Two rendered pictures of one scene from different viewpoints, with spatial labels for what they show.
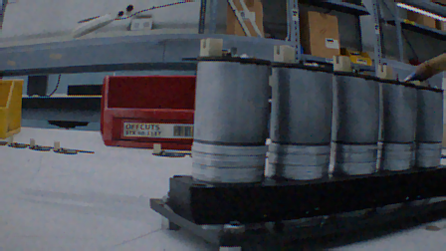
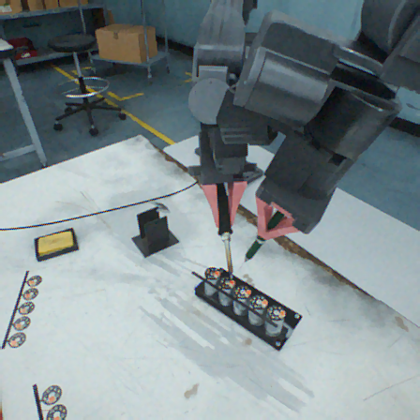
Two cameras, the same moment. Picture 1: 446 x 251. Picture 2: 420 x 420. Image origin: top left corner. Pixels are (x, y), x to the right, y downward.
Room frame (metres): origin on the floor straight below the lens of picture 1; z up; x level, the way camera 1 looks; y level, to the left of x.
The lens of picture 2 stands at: (0.48, 0.18, 1.22)
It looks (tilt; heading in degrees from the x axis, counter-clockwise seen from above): 41 degrees down; 241
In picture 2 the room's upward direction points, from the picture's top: straight up
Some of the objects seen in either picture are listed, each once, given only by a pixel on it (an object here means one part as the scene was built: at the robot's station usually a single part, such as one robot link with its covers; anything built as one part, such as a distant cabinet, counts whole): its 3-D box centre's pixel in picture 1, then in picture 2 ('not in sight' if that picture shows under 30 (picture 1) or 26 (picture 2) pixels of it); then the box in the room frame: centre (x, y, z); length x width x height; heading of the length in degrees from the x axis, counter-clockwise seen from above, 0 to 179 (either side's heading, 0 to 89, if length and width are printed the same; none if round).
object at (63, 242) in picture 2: not in sight; (55, 244); (0.51, -0.35, 0.76); 0.07 x 0.05 x 0.02; 176
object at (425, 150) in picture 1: (427, 133); (212, 283); (0.31, -0.11, 0.79); 0.02 x 0.02 x 0.05
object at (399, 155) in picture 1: (395, 133); (226, 292); (0.30, -0.08, 0.79); 0.02 x 0.02 x 0.05
